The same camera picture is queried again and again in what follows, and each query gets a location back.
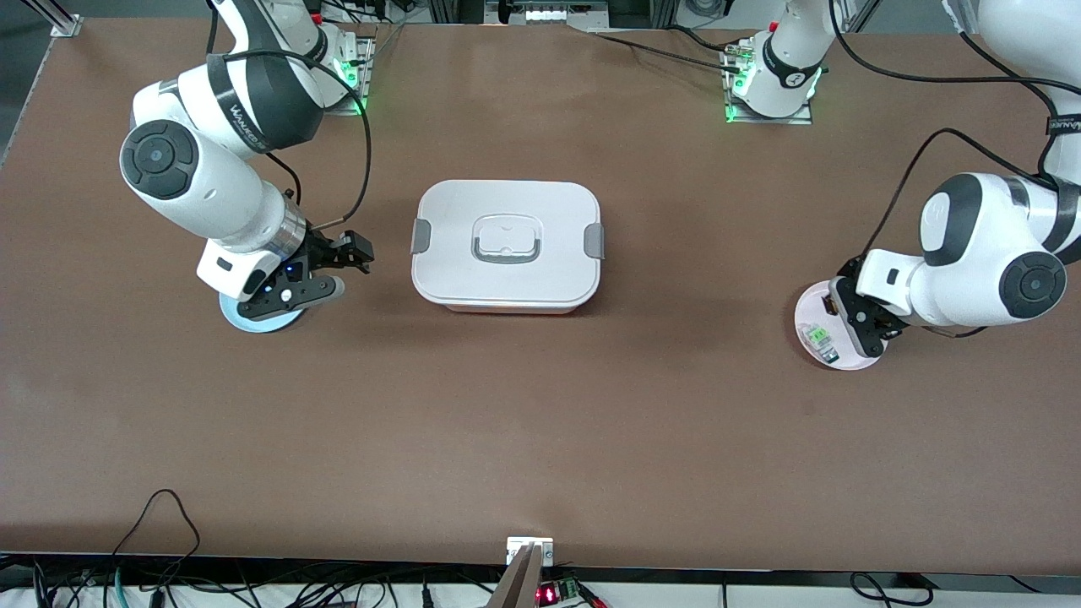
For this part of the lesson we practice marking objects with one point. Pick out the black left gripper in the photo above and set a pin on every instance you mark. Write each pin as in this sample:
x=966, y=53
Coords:
x=839, y=296

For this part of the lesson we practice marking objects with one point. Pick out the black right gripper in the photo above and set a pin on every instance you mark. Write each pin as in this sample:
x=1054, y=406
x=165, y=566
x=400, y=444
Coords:
x=323, y=250

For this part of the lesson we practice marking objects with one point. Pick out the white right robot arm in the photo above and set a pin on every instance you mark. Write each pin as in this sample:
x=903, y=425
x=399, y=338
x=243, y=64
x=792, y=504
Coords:
x=186, y=169

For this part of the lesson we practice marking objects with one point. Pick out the white lunch box grey clips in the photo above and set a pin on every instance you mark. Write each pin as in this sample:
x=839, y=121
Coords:
x=456, y=253

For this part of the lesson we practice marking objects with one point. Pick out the pink plate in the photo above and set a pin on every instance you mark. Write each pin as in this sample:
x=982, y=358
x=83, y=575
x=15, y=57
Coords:
x=811, y=308

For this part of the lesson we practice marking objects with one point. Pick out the circuit board with red light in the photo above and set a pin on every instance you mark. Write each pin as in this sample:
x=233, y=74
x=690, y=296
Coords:
x=557, y=591

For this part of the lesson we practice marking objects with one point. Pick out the green and clear switch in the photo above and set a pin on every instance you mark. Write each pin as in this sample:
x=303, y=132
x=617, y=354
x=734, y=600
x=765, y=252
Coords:
x=817, y=340

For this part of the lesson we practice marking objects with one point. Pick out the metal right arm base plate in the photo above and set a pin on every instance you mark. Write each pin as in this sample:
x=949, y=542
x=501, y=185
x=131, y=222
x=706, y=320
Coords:
x=368, y=76

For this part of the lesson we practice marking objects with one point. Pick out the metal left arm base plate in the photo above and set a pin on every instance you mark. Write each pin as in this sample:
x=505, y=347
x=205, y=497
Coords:
x=764, y=120

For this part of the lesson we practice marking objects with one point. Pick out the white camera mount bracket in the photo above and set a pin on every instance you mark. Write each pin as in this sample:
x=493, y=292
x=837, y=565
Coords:
x=517, y=547

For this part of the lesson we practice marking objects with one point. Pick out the grey camera support bar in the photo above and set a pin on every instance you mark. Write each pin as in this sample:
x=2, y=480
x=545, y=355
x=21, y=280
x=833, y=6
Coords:
x=517, y=583

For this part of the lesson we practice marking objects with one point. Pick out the silver frame corner bracket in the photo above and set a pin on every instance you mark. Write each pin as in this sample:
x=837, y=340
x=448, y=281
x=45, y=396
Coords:
x=66, y=25

